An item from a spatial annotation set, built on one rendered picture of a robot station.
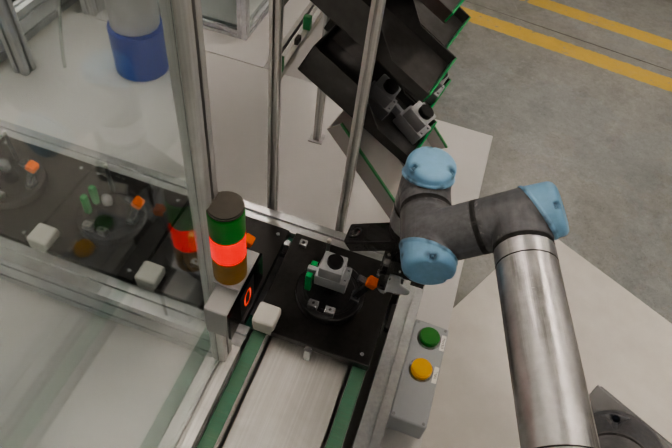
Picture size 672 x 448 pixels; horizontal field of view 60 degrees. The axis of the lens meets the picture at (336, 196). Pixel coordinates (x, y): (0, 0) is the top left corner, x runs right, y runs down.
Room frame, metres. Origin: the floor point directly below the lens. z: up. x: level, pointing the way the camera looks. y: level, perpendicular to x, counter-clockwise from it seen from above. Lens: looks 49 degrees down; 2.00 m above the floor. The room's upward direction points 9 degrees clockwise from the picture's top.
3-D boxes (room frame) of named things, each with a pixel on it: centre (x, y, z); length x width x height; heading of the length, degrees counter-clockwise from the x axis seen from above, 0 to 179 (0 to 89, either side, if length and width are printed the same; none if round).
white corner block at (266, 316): (0.55, 0.10, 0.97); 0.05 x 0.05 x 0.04; 78
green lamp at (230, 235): (0.46, 0.14, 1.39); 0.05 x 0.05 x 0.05
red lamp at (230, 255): (0.46, 0.14, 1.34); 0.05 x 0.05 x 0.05
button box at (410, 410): (0.49, -0.21, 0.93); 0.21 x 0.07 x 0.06; 168
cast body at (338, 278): (0.62, -0.01, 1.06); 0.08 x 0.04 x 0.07; 78
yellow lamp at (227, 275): (0.46, 0.14, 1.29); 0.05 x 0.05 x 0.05
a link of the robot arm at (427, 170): (0.59, -0.13, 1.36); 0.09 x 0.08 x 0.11; 2
